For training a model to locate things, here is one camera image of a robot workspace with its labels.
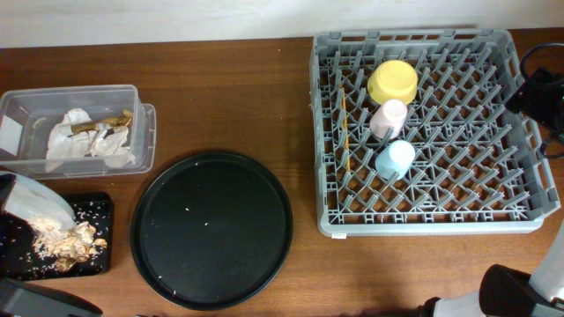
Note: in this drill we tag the clear plastic waste bin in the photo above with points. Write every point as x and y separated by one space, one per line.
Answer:
28 116

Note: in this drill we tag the grey dishwasher rack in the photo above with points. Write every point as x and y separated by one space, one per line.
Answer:
476 170

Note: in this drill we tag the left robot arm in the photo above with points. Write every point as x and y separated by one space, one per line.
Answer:
24 299

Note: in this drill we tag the wooden chopstick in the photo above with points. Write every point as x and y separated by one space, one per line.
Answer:
345 128

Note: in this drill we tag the white napkin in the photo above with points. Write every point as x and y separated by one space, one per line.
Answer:
107 143

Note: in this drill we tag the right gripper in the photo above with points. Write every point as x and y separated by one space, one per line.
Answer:
530 94

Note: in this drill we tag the light blue cup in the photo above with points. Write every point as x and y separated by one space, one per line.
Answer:
395 158

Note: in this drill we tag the food scraps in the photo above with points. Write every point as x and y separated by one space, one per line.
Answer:
66 247

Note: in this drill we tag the black rectangular tray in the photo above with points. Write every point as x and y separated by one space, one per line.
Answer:
20 259

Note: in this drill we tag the round black tray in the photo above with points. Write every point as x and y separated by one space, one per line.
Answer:
211 231

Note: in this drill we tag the pink cup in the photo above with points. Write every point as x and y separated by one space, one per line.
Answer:
390 115

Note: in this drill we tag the gold snack wrapper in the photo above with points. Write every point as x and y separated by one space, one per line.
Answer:
108 123

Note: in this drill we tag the yellow bowl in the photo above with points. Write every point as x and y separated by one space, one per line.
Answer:
393 80

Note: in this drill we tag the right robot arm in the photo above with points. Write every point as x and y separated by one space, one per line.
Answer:
505 291

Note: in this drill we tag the grey plate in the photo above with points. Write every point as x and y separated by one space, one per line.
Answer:
26 199

